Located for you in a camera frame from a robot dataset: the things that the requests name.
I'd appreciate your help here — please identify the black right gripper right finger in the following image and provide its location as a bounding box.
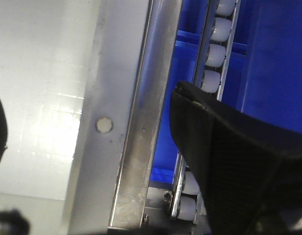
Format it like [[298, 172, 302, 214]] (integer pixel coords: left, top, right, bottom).
[[169, 81, 302, 235]]

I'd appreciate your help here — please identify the white plastic tote bin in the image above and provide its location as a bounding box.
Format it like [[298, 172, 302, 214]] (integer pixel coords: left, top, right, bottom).
[[0, 0, 99, 200]]

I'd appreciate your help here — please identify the blue bin lower shelf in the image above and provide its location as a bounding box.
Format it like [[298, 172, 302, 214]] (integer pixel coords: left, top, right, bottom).
[[150, 0, 253, 185]]

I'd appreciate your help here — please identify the blue bin right near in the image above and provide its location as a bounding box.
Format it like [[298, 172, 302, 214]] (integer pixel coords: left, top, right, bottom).
[[240, 0, 302, 133]]

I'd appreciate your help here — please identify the right white roller track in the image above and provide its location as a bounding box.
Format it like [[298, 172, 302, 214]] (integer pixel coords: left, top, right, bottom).
[[168, 0, 241, 224]]

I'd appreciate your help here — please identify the white shelf divider rail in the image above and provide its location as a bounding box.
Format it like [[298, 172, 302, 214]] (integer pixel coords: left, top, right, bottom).
[[60, 0, 183, 235]]

